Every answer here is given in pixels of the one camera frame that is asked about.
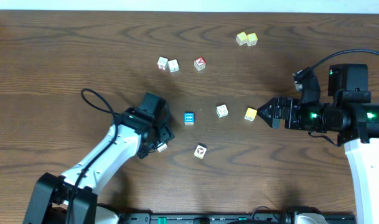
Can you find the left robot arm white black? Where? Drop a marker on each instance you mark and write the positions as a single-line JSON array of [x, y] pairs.
[[72, 197]]

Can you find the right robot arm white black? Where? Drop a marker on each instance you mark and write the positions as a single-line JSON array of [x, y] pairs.
[[351, 115]]

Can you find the pale yellow far block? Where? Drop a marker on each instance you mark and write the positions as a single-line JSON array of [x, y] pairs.
[[241, 38]]

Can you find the blue top wooden block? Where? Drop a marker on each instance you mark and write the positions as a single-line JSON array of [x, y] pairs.
[[189, 118]]

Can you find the yellow block near centre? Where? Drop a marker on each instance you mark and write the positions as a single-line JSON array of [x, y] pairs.
[[250, 114]]

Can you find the red letter A block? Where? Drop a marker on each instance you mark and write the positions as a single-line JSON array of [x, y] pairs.
[[200, 63]]

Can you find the white red wooden block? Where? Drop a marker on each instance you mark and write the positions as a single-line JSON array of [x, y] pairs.
[[162, 63]]

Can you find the yellow far right block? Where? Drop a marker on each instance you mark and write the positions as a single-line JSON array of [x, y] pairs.
[[252, 39]]

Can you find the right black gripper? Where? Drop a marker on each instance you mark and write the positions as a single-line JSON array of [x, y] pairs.
[[294, 105]]

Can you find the white block letter B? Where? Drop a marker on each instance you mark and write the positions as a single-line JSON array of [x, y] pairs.
[[162, 147]]

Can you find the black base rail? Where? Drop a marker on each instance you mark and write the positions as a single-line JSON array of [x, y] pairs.
[[262, 214]]

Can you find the white letter wooden block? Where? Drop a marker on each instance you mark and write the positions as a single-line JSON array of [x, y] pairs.
[[173, 65]]

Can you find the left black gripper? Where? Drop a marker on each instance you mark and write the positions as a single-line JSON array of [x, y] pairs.
[[165, 135]]

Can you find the white green wooden block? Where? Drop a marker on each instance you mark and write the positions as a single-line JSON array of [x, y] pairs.
[[222, 111]]

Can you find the brown circle wooden block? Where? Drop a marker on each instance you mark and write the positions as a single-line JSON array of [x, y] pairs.
[[200, 151]]

